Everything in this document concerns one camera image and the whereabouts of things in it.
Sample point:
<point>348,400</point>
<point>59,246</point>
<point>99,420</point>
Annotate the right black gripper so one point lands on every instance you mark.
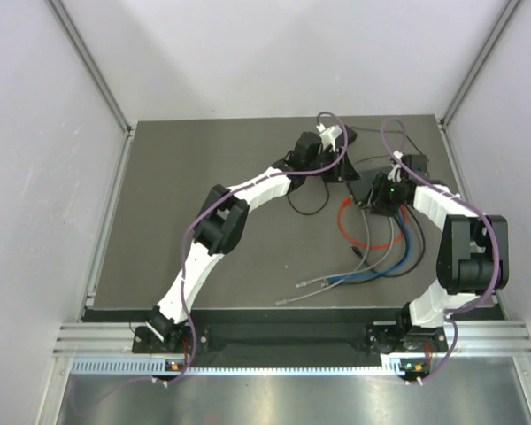
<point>376,201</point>

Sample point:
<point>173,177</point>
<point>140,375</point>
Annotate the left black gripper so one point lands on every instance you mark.
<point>342,171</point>

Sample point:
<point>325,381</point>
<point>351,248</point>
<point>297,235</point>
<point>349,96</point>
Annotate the black network switch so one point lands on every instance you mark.
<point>360,189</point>

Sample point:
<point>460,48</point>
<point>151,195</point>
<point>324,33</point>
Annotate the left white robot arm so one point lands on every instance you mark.
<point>219,226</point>

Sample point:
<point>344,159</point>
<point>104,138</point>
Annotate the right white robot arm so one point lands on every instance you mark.
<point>472,260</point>

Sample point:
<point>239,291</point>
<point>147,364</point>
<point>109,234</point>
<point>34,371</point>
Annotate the black power adapter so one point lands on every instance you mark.
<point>352,135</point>

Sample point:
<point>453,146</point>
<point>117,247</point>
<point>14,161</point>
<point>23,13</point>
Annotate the perforated cable duct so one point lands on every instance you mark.
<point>167,367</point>

